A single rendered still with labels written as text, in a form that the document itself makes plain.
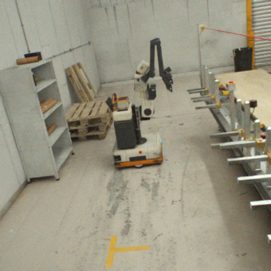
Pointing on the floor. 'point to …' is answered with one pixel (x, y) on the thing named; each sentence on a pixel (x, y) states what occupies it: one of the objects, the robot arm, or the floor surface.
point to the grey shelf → (35, 154)
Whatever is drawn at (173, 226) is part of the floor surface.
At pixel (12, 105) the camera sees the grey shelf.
